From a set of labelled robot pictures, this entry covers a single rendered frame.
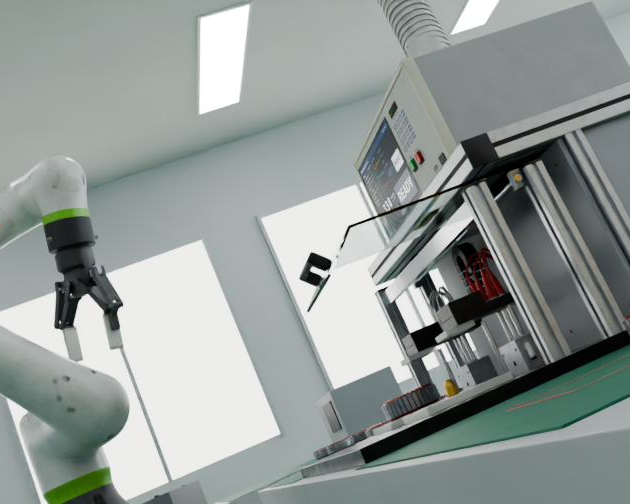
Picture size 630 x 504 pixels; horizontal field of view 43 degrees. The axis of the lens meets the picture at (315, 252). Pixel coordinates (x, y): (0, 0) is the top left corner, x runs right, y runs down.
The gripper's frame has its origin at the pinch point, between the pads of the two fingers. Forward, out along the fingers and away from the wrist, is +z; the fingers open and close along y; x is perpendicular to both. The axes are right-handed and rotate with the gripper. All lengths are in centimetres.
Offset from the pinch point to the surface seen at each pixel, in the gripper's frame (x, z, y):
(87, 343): -259, -34, 366
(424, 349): -36, 16, -51
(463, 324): -21, 13, -69
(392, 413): -28, 26, -45
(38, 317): -238, -61, 388
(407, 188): -35, -14, -57
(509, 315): -29, 13, -73
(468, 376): -42, 23, -55
